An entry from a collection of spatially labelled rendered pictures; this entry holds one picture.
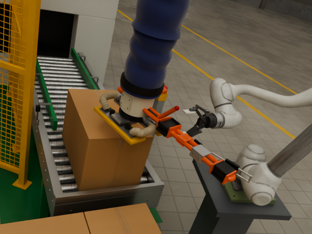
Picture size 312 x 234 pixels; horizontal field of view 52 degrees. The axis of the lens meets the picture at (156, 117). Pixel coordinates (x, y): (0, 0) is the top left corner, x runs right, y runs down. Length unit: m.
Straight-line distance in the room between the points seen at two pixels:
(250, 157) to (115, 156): 0.79
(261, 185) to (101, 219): 0.90
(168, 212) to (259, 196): 1.22
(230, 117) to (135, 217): 0.81
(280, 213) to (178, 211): 1.06
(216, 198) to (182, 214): 0.96
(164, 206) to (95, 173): 1.09
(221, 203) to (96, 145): 0.80
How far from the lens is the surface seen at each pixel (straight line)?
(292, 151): 1.79
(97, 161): 1.89
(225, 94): 1.79
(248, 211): 2.01
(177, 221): 2.82
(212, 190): 2.02
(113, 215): 1.95
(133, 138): 1.60
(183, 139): 1.47
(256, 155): 1.96
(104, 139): 1.80
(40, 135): 2.38
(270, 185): 1.83
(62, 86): 3.20
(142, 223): 1.95
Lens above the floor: 1.95
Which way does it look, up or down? 28 degrees down
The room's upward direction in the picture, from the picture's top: 16 degrees clockwise
